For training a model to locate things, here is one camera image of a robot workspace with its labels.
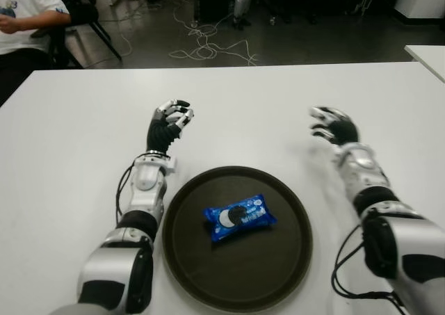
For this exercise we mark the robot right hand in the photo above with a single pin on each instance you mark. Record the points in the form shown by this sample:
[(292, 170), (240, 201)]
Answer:
[(342, 129)]

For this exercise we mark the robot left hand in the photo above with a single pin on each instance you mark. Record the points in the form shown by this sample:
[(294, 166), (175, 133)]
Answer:
[(158, 136)]

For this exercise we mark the blue Oreo cookie pack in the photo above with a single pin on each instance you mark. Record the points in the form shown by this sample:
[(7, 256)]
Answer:
[(240, 217)]

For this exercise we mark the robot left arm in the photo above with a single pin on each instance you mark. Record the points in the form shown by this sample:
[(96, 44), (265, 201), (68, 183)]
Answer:
[(139, 203)]

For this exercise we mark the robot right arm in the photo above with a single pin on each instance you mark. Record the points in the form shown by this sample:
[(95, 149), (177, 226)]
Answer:
[(382, 217)]

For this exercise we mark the white side table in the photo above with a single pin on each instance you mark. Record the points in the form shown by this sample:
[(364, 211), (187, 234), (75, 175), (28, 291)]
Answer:
[(429, 57)]

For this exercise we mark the round dark brown tray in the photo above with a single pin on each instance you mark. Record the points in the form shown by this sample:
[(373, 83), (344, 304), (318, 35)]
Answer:
[(238, 235)]

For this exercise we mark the black chair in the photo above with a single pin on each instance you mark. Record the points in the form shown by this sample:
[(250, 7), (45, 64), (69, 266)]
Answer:
[(85, 16)]

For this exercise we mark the black pillar cabinet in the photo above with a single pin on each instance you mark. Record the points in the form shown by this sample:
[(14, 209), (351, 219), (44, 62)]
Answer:
[(213, 0)]

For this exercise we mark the seated person white t-shirt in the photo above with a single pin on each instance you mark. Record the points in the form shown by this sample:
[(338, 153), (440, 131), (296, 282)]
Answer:
[(24, 5)]

